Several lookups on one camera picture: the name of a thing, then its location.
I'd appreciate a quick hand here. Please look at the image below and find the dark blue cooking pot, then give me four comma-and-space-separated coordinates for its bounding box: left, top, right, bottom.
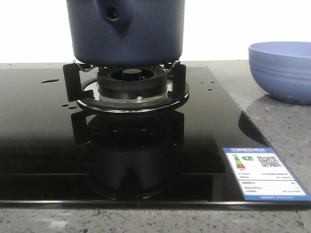
66, 0, 185, 67

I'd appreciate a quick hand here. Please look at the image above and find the black glass gas cooktop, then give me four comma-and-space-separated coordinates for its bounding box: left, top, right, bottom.
0, 67, 311, 209

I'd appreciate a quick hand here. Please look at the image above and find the blue energy label sticker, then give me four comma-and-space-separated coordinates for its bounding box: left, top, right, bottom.
223, 148, 311, 201

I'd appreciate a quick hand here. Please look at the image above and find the black gas burner head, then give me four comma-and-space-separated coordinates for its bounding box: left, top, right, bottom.
97, 66, 167, 99

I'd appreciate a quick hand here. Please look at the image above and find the light blue ceramic bowl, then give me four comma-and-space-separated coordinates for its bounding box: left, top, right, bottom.
248, 41, 311, 104

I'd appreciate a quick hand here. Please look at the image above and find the black pot support grate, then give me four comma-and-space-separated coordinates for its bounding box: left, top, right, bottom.
63, 61, 190, 115

